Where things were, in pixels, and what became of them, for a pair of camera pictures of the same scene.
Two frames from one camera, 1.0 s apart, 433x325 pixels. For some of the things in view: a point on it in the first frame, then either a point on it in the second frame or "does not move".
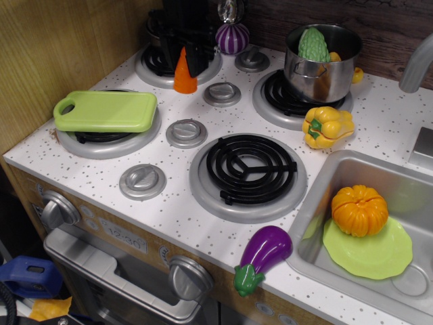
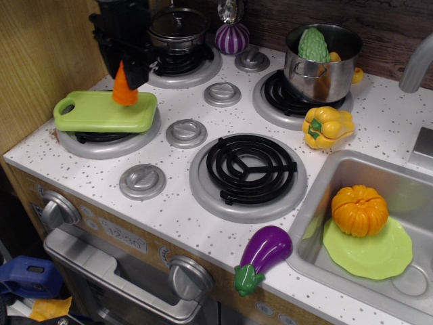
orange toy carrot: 184,82 → 122,94
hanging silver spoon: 231,11 does not move
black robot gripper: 191,23 → 122,29
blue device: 34,277 does not move
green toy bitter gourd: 312,46 does not move
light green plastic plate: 375,256 does not move
